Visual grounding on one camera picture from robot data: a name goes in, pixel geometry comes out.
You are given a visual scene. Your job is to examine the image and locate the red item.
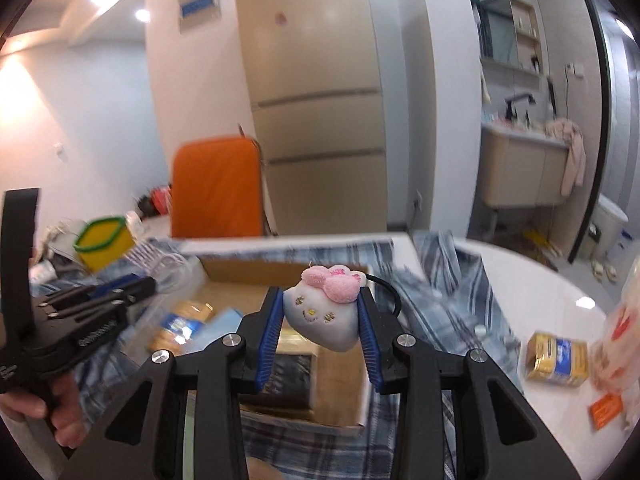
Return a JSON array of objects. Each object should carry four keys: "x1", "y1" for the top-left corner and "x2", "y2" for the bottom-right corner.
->
[{"x1": 149, "y1": 184, "x2": 174, "y2": 217}]

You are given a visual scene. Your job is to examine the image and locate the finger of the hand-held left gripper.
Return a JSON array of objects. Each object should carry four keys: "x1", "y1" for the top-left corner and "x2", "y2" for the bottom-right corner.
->
[
  {"x1": 46, "y1": 291, "x2": 151, "y2": 323},
  {"x1": 37, "y1": 274, "x2": 157, "y2": 311}
]

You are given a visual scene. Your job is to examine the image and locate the beige refrigerator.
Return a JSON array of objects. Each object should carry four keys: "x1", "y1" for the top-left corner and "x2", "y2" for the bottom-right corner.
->
[{"x1": 232, "y1": 0, "x2": 389, "y2": 237}]

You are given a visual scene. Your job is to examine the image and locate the black cable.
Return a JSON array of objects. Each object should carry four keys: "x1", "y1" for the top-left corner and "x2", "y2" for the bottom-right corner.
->
[{"x1": 367, "y1": 274, "x2": 402, "y2": 319}]

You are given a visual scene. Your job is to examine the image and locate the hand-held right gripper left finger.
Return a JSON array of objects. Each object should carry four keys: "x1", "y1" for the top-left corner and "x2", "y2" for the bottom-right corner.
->
[{"x1": 62, "y1": 286, "x2": 286, "y2": 480}]

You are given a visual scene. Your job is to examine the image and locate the black door frame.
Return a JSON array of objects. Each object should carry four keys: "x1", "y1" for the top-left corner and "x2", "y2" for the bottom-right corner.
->
[{"x1": 569, "y1": 0, "x2": 617, "y2": 262}]

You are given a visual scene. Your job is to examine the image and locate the beige vanity cabinet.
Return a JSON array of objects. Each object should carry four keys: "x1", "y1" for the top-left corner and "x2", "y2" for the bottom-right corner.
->
[{"x1": 479, "y1": 122, "x2": 571, "y2": 209}]

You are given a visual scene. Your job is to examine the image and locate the mirror cabinet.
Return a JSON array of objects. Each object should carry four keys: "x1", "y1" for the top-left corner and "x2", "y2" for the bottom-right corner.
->
[{"x1": 472, "y1": 0, "x2": 544, "y2": 79}]

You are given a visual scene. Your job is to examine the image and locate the black pouch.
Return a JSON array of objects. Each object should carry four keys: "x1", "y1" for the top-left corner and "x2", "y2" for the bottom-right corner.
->
[{"x1": 239, "y1": 349, "x2": 322, "y2": 409}]

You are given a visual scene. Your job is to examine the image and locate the cardboard box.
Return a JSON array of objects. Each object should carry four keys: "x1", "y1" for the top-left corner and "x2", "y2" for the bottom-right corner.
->
[{"x1": 145, "y1": 255, "x2": 377, "y2": 429}]

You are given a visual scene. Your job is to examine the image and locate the beige towel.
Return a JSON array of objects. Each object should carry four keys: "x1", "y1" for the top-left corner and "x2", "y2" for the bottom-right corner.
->
[{"x1": 544, "y1": 118, "x2": 587, "y2": 198}]

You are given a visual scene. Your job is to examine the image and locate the yellow bin with green rim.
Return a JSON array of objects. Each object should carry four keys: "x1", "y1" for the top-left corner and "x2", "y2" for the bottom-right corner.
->
[{"x1": 73, "y1": 215, "x2": 136, "y2": 274}]

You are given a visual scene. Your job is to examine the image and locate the white cat plush pink bow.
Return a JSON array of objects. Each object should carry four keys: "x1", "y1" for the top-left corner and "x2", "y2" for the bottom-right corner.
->
[{"x1": 282, "y1": 263, "x2": 369, "y2": 353}]

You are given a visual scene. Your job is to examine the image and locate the light blue tissue packet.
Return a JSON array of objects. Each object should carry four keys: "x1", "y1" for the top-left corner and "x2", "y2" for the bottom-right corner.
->
[{"x1": 199, "y1": 307, "x2": 247, "y2": 343}]

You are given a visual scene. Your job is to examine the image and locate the orange sachet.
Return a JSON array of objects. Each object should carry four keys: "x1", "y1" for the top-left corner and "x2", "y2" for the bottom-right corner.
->
[{"x1": 588, "y1": 393, "x2": 624, "y2": 430}]

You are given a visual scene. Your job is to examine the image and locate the orange chair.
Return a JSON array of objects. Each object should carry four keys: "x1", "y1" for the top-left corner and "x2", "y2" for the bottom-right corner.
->
[{"x1": 169, "y1": 135, "x2": 266, "y2": 240}]

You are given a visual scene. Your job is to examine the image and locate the person's left hand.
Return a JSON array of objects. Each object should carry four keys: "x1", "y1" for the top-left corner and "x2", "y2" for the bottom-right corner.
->
[{"x1": 0, "y1": 374, "x2": 94, "y2": 449}]

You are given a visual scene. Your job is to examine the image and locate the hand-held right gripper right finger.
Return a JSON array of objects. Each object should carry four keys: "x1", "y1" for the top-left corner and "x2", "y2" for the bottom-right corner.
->
[{"x1": 356, "y1": 286, "x2": 582, "y2": 480}]

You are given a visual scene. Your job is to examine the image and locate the white printed plastic bag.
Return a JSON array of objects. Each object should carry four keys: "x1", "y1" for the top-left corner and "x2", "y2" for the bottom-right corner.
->
[{"x1": 587, "y1": 254, "x2": 640, "y2": 432}]

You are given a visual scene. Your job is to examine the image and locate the blue plaid cloth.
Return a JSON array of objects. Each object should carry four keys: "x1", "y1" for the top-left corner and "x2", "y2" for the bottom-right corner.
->
[{"x1": 30, "y1": 237, "x2": 524, "y2": 480}]

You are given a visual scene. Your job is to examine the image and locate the black faucet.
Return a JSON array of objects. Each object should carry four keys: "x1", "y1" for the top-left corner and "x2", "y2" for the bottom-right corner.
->
[{"x1": 503, "y1": 92, "x2": 536, "y2": 122}]

